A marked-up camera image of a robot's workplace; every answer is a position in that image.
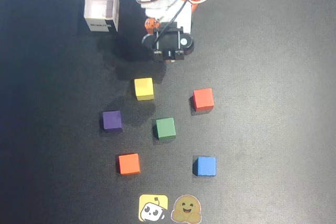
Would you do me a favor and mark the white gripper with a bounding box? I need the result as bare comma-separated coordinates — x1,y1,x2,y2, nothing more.
144,0,194,35

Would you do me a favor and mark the green cube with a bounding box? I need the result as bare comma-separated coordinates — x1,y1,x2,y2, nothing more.
153,117,177,141

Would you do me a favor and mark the yellow cube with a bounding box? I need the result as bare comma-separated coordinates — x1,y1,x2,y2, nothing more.
134,77,155,101

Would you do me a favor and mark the red cube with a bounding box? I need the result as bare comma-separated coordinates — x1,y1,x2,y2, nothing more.
193,88,215,112

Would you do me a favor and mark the purple cube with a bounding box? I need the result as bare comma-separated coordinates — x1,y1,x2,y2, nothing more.
102,110,123,133

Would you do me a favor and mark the orange cube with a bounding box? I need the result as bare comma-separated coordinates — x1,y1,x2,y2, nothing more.
117,153,141,175

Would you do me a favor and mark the blue cube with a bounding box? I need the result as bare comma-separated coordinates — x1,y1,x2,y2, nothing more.
193,156,217,177

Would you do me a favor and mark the white open cardboard box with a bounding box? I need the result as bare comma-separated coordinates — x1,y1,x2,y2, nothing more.
83,0,120,34

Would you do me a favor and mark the black table mat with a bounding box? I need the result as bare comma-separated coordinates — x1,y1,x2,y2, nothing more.
0,0,336,224

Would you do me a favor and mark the yellow robot face sticker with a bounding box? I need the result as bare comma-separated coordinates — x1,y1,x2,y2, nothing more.
138,194,169,222

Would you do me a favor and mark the hugging face emoji sticker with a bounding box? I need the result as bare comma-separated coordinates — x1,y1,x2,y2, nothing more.
171,194,202,223

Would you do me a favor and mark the black oval wrist camera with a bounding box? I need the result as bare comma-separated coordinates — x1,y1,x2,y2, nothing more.
141,26,195,63

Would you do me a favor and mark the black camera cable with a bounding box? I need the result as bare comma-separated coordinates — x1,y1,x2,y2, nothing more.
154,0,196,49

